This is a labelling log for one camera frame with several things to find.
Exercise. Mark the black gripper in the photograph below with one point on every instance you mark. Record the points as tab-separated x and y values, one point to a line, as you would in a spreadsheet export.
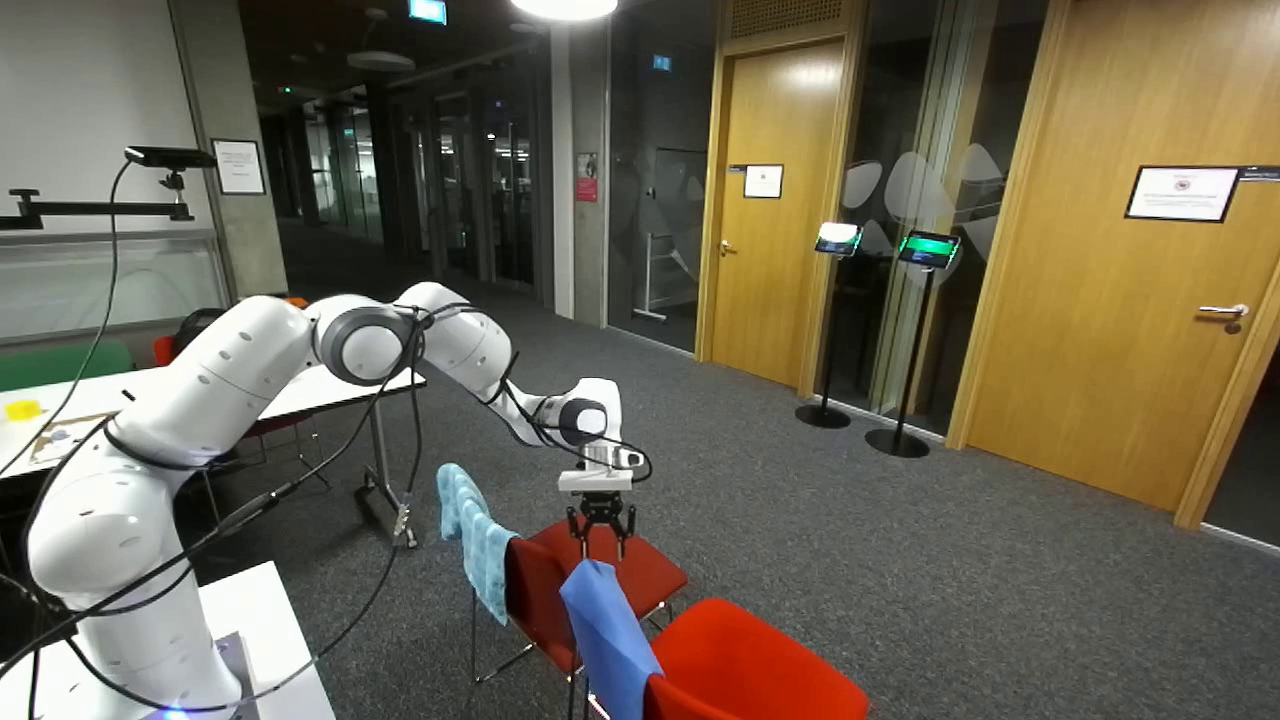
603	510

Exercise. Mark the blue cloth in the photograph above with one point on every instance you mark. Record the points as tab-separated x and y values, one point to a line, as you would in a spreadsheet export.
610	639

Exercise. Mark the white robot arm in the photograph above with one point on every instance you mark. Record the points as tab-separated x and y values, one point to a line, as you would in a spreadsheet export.
422	330

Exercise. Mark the teal striped towel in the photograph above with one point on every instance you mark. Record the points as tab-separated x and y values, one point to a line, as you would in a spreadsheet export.
464	520

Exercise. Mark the left green screen stand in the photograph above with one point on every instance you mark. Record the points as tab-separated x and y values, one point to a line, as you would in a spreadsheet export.
839	241

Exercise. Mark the green screen stand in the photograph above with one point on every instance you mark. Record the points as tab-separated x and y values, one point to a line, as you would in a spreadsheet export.
923	254
839	241

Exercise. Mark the right green screen stand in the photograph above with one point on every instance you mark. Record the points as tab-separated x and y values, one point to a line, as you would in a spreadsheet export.
923	254

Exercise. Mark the wooden door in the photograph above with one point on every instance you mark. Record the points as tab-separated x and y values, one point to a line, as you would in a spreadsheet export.
771	187
1126	353

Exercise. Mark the framed door sign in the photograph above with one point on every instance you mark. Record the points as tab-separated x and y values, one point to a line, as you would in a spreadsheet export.
1188	194

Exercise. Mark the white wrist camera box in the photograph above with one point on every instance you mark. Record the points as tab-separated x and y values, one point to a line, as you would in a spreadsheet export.
594	480

